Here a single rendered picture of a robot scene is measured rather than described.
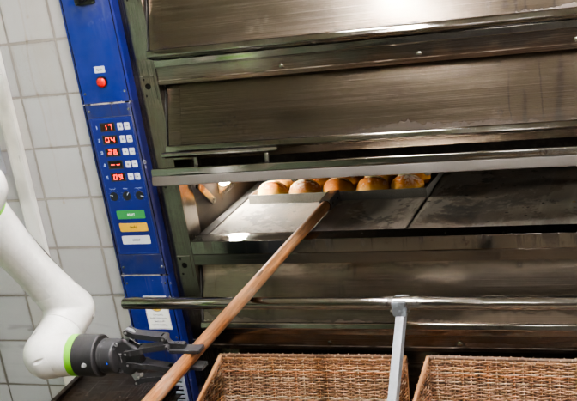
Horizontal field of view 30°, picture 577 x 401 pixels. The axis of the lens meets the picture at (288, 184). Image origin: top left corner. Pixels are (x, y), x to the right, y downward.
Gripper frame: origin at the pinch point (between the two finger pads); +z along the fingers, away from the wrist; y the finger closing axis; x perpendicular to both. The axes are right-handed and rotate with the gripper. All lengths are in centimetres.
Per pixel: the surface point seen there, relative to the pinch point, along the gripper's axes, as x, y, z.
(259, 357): -67, 35, -16
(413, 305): -33, 3, 40
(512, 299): -33, 2, 62
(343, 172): -56, -21, 20
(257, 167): -56, -24, -2
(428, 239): -70, 2, 36
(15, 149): -69, -29, -82
